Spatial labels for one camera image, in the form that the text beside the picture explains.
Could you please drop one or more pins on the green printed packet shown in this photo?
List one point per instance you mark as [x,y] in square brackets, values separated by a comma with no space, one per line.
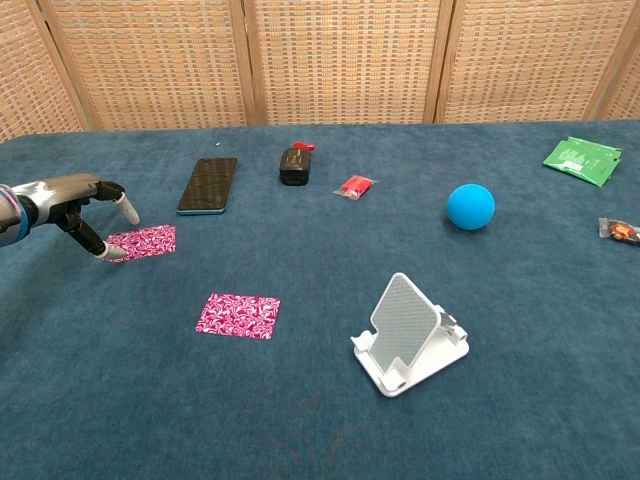
[580,160]

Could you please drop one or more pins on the blue ball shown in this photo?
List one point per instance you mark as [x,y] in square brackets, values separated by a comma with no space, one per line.
[471,207]

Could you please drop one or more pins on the pink patterned card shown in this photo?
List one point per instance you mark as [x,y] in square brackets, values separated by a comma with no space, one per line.
[150,240]
[240,317]

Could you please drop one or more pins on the black smartphone with blue case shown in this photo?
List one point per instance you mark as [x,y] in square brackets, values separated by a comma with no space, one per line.
[207,185]

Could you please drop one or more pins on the orange wrapped candy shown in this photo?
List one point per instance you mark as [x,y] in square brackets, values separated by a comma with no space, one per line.
[622,231]

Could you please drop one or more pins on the red item in clear packet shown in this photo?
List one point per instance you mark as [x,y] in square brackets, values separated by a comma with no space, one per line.
[355,186]

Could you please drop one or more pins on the white folding phone stand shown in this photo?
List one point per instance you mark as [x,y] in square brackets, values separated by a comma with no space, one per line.
[405,325]

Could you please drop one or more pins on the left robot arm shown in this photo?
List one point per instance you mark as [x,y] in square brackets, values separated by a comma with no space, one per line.
[9,220]

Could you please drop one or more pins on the woven wooden folding screen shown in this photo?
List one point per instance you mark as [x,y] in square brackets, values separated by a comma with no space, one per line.
[350,60]

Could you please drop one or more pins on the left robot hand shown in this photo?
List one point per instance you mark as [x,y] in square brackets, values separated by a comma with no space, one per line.
[55,197]

